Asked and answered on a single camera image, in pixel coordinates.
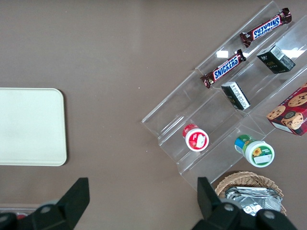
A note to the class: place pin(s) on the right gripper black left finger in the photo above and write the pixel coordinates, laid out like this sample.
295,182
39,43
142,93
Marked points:
69,206

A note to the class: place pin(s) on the silver foil wrapped pack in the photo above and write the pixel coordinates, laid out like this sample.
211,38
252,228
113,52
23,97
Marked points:
251,191
254,203

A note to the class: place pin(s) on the light wicker basket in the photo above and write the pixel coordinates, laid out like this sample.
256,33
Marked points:
251,177

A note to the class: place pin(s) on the small black carton box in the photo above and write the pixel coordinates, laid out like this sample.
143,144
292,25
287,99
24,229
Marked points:
236,95
275,60

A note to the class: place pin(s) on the brown Snickers chocolate bar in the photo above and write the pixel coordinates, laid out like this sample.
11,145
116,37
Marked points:
266,27
225,68

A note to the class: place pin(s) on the red lidded small jar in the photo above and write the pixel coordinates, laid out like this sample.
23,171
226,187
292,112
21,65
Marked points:
196,140

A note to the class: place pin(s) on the red chocolate chip cookie box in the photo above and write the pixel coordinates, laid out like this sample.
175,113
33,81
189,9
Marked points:
292,112

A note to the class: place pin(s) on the red cola bottle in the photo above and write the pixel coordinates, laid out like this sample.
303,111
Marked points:
20,216

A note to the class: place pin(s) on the green lidded sunflower jar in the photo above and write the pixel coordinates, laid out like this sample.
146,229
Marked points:
259,153

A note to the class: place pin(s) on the clear acrylic stepped display stand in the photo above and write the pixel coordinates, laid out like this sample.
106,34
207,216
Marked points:
192,103

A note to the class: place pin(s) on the cream rectangular serving tray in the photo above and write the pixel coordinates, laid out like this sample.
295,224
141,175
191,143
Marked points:
28,127

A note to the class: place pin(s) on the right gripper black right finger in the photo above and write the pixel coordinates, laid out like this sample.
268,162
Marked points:
211,208

